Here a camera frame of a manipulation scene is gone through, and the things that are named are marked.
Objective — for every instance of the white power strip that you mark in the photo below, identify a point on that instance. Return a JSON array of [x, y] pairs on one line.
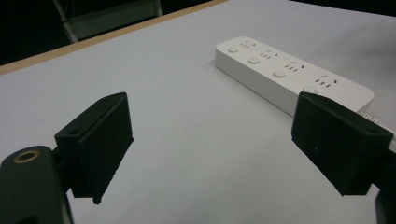
[[280, 71]]

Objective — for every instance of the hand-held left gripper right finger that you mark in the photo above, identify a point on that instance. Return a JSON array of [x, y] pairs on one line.
[[333, 140]]

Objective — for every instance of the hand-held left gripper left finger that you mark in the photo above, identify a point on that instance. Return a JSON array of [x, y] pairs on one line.
[[99, 146]]

